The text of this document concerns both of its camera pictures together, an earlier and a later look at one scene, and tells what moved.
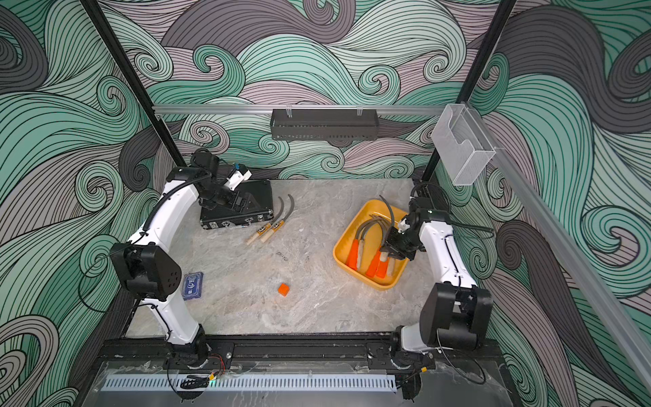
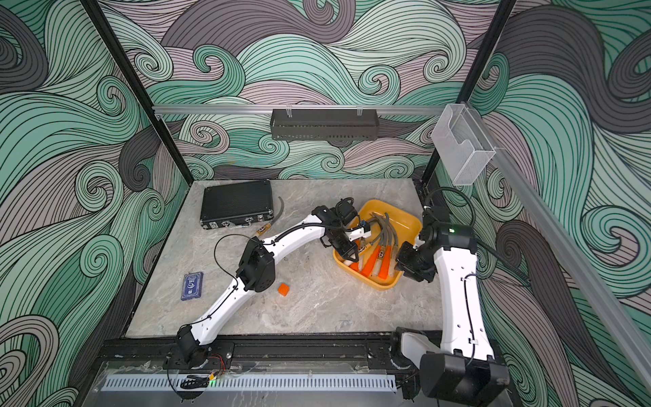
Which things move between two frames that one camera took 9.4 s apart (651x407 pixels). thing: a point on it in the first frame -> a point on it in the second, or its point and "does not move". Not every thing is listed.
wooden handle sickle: x=278 y=225 -> x=362 y=240
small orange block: x=283 y=289 does not move
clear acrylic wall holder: x=461 y=144 does not move
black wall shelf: x=326 y=125 does not move
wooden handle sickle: x=391 y=265 does not move
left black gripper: x=238 y=198 -> x=350 y=253
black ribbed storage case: x=253 y=203 does not move
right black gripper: x=391 y=245 -> x=403 y=261
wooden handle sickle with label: x=264 y=228 does not move
